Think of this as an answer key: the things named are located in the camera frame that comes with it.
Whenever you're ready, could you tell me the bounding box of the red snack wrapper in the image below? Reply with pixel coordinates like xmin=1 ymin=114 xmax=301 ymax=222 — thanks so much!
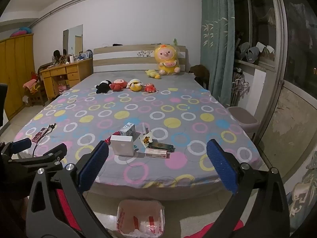
xmin=105 ymin=136 xmax=112 ymax=146

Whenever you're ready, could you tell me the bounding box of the white square box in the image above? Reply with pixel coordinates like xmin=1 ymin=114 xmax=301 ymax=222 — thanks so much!
xmin=110 ymin=135 xmax=135 ymax=156

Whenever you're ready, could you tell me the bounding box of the blue white milk carton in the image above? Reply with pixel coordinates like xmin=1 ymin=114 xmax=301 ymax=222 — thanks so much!
xmin=119 ymin=123 xmax=135 ymax=136

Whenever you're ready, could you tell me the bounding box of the dark green gold box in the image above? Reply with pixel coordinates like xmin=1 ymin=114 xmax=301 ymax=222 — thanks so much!
xmin=148 ymin=141 xmax=175 ymax=153

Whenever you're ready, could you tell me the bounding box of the white orange snack packet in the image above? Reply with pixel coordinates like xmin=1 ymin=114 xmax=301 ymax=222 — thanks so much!
xmin=139 ymin=131 xmax=153 ymax=148

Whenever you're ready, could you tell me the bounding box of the white red medicine box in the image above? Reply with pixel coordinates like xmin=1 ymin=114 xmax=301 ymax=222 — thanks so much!
xmin=145 ymin=148 xmax=168 ymax=158

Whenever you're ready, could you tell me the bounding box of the white red plastic trash bag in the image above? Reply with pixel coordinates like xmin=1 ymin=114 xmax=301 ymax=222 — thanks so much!
xmin=116 ymin=199 xmax=165 ymax=237

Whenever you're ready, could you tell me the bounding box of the red power strip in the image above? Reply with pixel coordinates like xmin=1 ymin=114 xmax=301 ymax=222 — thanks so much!
xmin=32 ymin=128 xmax=48 ymax=143

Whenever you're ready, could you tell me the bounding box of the wooden chair with clothes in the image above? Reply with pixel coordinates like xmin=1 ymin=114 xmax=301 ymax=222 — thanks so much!
xmin=23 ymin=71 xmax=48 ymax=107

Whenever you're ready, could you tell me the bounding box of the person in red clothes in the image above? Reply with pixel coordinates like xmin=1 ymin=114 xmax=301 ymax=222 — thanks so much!
xmin=56 ymin=189 xmax=243 ymax=237

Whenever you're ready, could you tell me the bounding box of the wooden desk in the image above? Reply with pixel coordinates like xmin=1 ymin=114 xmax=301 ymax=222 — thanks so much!
xmin=40 ymin=59 xmax=93 ymax=102

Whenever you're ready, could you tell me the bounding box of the black white plush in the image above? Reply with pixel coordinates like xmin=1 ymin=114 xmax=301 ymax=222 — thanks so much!
xmin=96 ymin=80 xmax=112 ymax=94

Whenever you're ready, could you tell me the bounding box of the bed with circle-pattern sheet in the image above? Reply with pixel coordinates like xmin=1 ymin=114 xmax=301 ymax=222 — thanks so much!
xmin=16 ymin=71 xmax=262 ymax=200

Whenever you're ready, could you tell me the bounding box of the red monkey plush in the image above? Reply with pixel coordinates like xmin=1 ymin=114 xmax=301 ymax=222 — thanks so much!
xmin=110 ymin=79 xmax=127 ymax=91

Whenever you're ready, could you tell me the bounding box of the yellow wooden wardrobe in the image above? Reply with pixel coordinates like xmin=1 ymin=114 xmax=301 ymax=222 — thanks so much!
xmin=0 ymin=34 xmax=35 ymax=120

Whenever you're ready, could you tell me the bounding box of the yellow white plush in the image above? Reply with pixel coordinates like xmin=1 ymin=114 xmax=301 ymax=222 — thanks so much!
xmin=127 ymin=79 xmax=143 ymax=92

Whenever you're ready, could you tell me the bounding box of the brown plush by bed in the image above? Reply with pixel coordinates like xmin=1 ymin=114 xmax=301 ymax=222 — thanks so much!
xmin=189 ymin=64 xmax=210 ymax=86

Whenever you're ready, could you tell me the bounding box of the small red plush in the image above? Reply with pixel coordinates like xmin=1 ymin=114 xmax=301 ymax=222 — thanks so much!
xmin=144 ymin=83 xmax=157 ymax=93

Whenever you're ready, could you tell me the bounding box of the small yellow green plush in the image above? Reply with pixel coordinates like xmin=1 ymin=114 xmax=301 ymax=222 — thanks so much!
xmin=145 ymin=69 xmax=161 ymax=79

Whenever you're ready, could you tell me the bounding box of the striped wooden headboard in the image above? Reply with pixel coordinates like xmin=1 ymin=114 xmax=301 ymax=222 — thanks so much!
xmin=92 ymin=44 xmax=187 ymax=74

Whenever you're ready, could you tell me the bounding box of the large yellow pig plush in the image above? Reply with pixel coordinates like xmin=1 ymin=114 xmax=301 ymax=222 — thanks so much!
xmin=154 ymin=44 xmax=180 ymax=76

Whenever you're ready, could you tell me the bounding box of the teal bamboo curtain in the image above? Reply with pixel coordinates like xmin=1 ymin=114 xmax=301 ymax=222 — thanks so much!
xmin=201 ymin=0 xmax=235 ymax=106

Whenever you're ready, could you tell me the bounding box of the black cable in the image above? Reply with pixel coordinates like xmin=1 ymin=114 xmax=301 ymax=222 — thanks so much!
xmin=31 ymin=122 xmax=57 ymax=157

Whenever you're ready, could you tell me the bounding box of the wall mirror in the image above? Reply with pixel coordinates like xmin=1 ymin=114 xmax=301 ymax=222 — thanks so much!
xmin=63 ymin=25 xmax=83 ymax=56

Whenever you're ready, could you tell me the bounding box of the window frame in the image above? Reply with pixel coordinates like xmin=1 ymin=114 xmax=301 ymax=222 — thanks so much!
xmin=248 ymin=0 xmax=316 ymax=144

